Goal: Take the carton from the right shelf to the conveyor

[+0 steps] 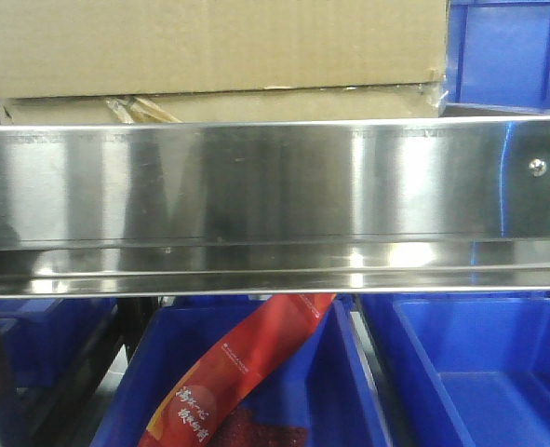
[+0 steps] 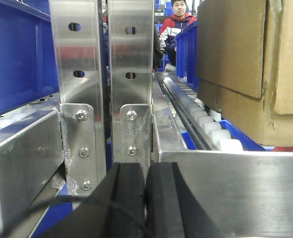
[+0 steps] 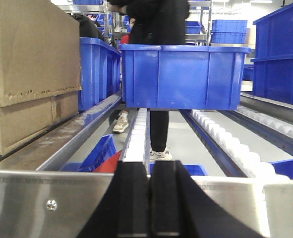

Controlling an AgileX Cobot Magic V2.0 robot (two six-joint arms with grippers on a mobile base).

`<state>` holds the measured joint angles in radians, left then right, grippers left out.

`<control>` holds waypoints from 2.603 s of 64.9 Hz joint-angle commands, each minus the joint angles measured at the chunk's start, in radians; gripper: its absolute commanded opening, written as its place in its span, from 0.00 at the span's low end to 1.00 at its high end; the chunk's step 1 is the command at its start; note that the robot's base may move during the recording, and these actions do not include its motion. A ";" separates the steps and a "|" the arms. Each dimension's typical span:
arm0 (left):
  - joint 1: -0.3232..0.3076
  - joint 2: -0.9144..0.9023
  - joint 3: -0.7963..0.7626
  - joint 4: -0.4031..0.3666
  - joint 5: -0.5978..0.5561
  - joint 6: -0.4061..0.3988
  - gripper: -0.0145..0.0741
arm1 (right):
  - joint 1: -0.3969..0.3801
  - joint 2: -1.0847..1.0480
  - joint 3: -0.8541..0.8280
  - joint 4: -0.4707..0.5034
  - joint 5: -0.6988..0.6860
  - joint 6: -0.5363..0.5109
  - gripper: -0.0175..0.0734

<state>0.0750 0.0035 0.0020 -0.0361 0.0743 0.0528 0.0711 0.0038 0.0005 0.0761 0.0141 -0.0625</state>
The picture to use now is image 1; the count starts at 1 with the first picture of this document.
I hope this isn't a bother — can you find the brown cardboard carton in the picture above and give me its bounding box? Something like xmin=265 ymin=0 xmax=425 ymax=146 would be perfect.
xmin=0 ymin=1 xmax=448 ymax=125

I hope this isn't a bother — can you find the silver shelf screw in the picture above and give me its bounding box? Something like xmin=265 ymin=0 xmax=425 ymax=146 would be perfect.
xmin=528 ymin=158 xmax=547 ymax=178

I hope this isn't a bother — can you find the blue bin lower middle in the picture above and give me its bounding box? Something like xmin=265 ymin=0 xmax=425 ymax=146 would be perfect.
xmin=91 ymin=299 xmax=391 ymax=446

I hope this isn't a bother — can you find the blue bin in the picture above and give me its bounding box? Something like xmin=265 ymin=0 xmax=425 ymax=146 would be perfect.
xmin=445 ymin=1 xmax=550 ymax=110
xmin=91 ymin=299 xmax=391 ymax=446
xmin=360 ymin=293 xmax=550 ymax=446
xmin=0 ymin=298 xmax=116 ymax=388

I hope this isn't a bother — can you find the red snack bag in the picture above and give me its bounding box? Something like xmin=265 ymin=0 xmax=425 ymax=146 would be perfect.
xmin=138 ymin=293 xmax=336 ymax=446

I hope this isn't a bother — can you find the blue bin lower right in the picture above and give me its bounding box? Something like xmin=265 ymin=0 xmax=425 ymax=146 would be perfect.
xmin=360 ymin=293 xmax=550 ymax=446

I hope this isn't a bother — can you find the blue bin lower left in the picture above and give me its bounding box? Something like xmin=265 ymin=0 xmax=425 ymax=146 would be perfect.
xmin=0 ymin=298 xmax=116 ymax=388

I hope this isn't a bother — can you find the blue bin upper right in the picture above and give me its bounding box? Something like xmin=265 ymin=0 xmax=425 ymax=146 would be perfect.
xmin=445 ymin=1 xmax=550 ymax=110

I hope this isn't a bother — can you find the stainless steel shelf rail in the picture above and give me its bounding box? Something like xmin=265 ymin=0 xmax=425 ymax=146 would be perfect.
xmin=0 ymin=116 xmax=550 ymax=298

